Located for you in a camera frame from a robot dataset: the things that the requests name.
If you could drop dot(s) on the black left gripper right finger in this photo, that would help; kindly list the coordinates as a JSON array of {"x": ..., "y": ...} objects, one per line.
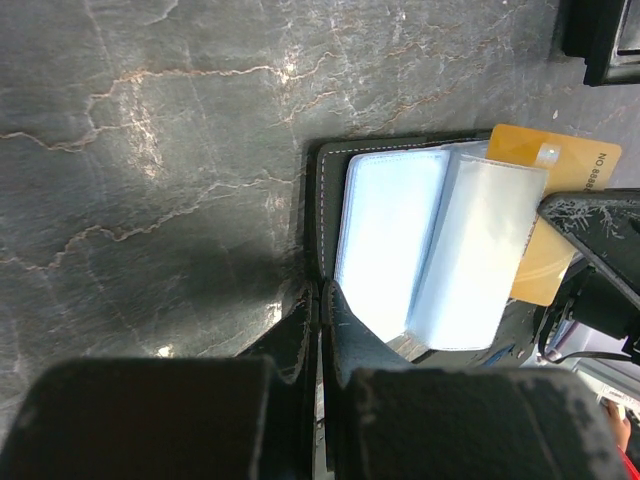
[{"x": 386, "y": 418}]

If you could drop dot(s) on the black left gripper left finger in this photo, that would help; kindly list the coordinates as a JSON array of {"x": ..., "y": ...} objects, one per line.
[{"x": 251, "y": 416}]

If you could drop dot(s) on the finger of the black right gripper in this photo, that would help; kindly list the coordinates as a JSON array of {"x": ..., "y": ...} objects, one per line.
[{"x": 604, "y": 227}]

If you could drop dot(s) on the gold yellow credit card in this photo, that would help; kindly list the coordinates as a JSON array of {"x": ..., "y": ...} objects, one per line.
[{"x": 574, "y": 164}]

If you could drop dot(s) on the black leather card holder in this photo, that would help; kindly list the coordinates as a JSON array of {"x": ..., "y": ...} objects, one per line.
[{"x": 418, "y": 238}]

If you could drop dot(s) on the black plastic card tray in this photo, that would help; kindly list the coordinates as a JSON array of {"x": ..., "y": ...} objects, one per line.
[{"x": 605, "y": 34}]

